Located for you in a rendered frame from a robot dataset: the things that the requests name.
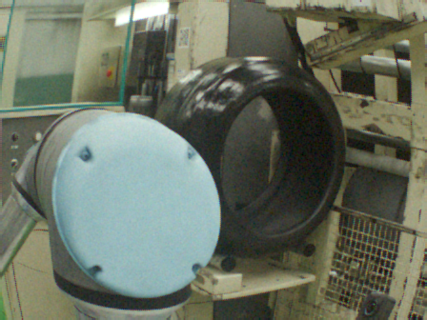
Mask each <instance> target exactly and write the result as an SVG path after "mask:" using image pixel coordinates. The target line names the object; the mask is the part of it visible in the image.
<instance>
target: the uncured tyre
mask: <svg viewBox="0 0 427 320"><path fill-rule="evenodd" d="M260 95H261V96H262V97H263V98H264V99H265V100H266V101H267V103H268V104H269V105H270V107H271V109H272V110H273V112H274V116H275V118H276V121H277V124H278V128H279V130H280V136H281V149H280V156H279V160H278V164H277V167H276V170H275V173H274V177H273V179H272V181H271V182H270V184H269V185H268V187H267V188H266V189H265V190H264V191H263V192H262V193H261V194H260V195H259V196H258V197H257V198H255V200H254V201H252V203H251V204H250V205H248V206H246V207H245V208H243V209H240V210H236V211H233V212H232V211H231V209H230V207H229V205H228V203H227V200H226V198H224V196H225V195H223V190H222V186H221V179H220V161H221V154H222V149H223V145H225V142H226V139H227V136H228V133H229V131H230V129H231V126H232V124H233V122H234V120H235V118H236V117H237V115H238V114H239V113H240V112H241V111H242V110H243V109H244V108H245V107H246V106H247V105H248V104H249V103H250V102H252V101H254V100H255V98H257V97H258V96H260ZM153 120H155V121H157V122H158V123H159V124H161V125H163V126H164V127H166V128H167V129H168V130H171V131H172V132H174V133H175V134H177V135H178V136H181V137H182V138H183V139H185V140H186V141H187V142H188V143H189V144H190V145H191V146H192V147H193V148H194V150H195V151H196V152H197V153H198V155H199V156H200V157H201V159H202V160H204V162H205V163H206V165H207V167H208V168H209V170H210V173H211V175H212V178H213V181H214V184H215V187H216V190H217V195H218V200H219V207H220V228H219V234H218V238H217V242H216V246H215V249H216V250H219V251H221V252H223V253H225V254H227V255H230V256H235V257H239V258H245V259H249V258H269V257H271V256H274V255H278V254H280V253H283V252H286V251H288V250H291V249H293V248H294V247H296V246H298V245H299V244H301V243H302V242H303V241H304V240H306V239H307V238H308V237H309V236H310V235H312V234H313V233H314V232H315V230H316V229H317V228H318V226H319V225H320V224H321V223H322V222H323V220H324V219H325V218H326V216H327V214H328V212H329V211H330V210H331V208H332V206H333V204H334V202H335V200H336V198H337V193H338V191H339V188H340V186H341V183H342V179H343V175H344V171H345V156H346V142H345V134H344V128H343V124H342V120H341V118H340V115H339V112H338V110H337V107H336V104H335V101H334V99H333V98H332V96H331V94H330V93H329V92H328V91H327V90H326V89H325V87H324V86H323V85H322V84H321V83H320V82H319V81H318V80H317V79H316V78H314V77H313V76H312V75H311V74H310V73H309V72H307V71H305V70H304V69H303V68H301V67H299V66H297V65H295V64H293V63H292V62H290V61H287V60H283V59H278V58H272V57H254V56H229V57H228V56H224V57H220V58H216V59H214V60H212V61H209V62H207V63H203V64H201V65H200V66H198V67H197V68H195V69H193V70H191V71H190V72H189V73H187V74H186V75H185V76H184V77H182V78H180V79H179V80H178V81H177V82H176V83H175V85H174V86H173V87H172V88H171V89H170V90H169V91H168V92H167V94H166V95H165V97H164V98H163V100H162V102H161V104H160V106H159V108H158V110H157V112H156V114H155V117H154V119H153Z"/></svg>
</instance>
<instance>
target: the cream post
mask: <svg viewBox="0 0 427 320"><path fill-rule="evenodd" d="M180 2H181V3H180V9H179V15H178V27H177V34H176V45H175V53H174V65H173V86H174V85H175V83H176V82H177V81H178V80H179V79H180V78H179V79H177V70H185V75H186V74H187V73H189V72H190V71H191V70H193V69H195V68H197V67H198V66H200V65H201V64H203V63H207V62H209V61H212V60H214V59H216V58H220V57H224V56H227V52H228V42H227V37H228V23H229V3H228V2H229V0H180ZM188 27H190V37H189V47H188V48H184V49H178V48H177V45H178V42H179V29H183V28H188ZM185 75H184V76H185ZM191 290H192V289H191ZM213 311H214V301H212V300H210V299H209V298H206V296H204V295H203V294H200V293H199V292H197V291H196V290H192V292H191V299H190V300H189V302H187V303H186V304H185V305H184V306H183V307H180V308H179V309H178V310H177V313H178V315H179V317H180V318H181V320H213Z"/></svg>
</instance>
